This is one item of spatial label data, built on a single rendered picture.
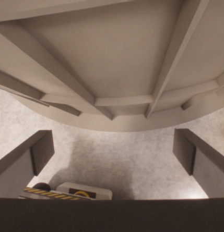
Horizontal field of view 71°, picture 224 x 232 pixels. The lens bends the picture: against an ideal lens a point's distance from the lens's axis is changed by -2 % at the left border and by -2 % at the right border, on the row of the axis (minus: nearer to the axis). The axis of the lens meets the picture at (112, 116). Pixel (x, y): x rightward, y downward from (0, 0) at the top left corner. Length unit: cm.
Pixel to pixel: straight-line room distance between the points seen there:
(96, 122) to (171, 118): 40
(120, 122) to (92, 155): 24
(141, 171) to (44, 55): 76
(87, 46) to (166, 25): 11
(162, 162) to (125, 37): 75
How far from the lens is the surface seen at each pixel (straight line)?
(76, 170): 96
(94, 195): 82
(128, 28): 22
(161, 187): 93
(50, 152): 17
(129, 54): 27
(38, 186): 94
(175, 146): 17
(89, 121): 91
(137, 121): 87
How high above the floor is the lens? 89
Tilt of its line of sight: 78 degrees down
